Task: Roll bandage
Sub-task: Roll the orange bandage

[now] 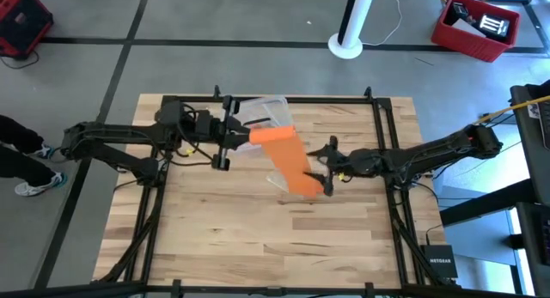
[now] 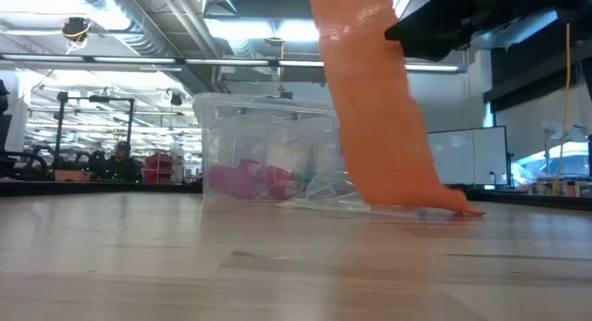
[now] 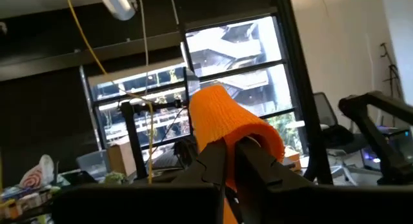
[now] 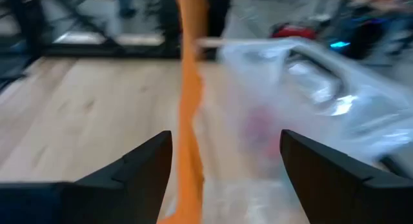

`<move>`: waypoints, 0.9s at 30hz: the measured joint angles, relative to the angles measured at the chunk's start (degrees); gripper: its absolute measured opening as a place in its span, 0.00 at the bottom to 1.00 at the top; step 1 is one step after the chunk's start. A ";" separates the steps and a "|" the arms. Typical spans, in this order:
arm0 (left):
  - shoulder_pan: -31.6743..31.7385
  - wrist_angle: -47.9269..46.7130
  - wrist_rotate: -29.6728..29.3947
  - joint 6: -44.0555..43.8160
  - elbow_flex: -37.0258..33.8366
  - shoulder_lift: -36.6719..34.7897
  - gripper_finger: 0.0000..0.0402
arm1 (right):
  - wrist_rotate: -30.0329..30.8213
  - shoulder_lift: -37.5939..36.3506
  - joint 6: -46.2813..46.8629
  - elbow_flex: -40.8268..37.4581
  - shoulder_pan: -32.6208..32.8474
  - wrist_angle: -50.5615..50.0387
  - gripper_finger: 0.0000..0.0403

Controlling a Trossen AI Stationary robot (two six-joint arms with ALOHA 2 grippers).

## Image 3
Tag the translucent storage tub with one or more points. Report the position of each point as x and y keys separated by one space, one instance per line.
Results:
x=93 y=164

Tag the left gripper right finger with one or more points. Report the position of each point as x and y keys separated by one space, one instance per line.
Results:
x=306 y=204

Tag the silver ceiling duct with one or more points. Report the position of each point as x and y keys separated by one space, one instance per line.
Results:
x=117 y=4

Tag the computer case with lights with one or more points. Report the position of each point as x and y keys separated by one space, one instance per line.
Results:
x=371 y=153

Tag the white bag with red spiral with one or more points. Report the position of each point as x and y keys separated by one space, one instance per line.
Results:
x=38 y=175

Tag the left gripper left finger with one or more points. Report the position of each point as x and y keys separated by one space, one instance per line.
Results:
x=161 y=204

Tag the brown cardboard box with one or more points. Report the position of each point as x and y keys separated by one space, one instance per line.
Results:
x=121 y=159

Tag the black camera stand frame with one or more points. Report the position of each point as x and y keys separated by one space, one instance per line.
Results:
x=132 y=137

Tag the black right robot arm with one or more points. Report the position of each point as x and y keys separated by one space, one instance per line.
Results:
x=380 y=143

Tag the grey office chair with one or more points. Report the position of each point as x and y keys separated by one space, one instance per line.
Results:
x=326 y=111

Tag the orange elastic bandage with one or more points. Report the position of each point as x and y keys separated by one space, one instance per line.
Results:
x=219 y=114

